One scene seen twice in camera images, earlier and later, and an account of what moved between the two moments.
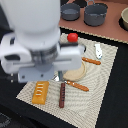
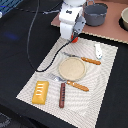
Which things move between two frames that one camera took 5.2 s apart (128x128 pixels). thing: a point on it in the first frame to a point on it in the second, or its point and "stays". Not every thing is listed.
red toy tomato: x=72 y=37 stays
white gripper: x=34 y=66 to x=72 y=22
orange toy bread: x=40 y=92 stays
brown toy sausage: x=62 y=96 stays
